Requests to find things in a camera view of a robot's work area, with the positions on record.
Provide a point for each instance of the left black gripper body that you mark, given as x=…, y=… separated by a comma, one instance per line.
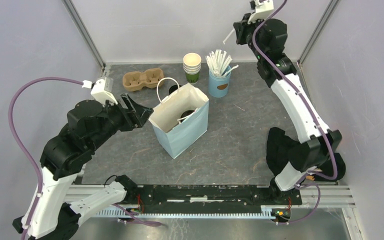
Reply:
x=120, y=117

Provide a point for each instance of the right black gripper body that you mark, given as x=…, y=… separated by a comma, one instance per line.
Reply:
x=245, y=35

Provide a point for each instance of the white and blue paper bag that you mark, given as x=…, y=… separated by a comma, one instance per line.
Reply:
x=175, y=136

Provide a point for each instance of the black cup lid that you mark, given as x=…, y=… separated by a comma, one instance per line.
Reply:
x=186, y=114

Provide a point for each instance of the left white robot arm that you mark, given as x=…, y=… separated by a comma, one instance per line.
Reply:
x=89, y=125

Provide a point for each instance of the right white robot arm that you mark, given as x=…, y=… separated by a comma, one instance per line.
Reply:
x=279, y=73

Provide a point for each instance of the stack of black lids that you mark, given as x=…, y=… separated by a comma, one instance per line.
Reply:
x=173, y=88

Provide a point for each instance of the stack of paper cups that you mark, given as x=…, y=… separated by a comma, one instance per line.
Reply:
x=192, y=66

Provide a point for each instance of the blue straw holder can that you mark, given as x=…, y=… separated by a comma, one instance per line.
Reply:
x=218, y=86

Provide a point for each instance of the black cloth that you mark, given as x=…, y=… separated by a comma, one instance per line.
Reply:
x=282, y=149

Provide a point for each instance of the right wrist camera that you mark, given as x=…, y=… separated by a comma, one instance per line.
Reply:
x=261, y=10

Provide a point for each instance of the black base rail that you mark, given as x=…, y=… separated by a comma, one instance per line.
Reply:
x=208, y=199

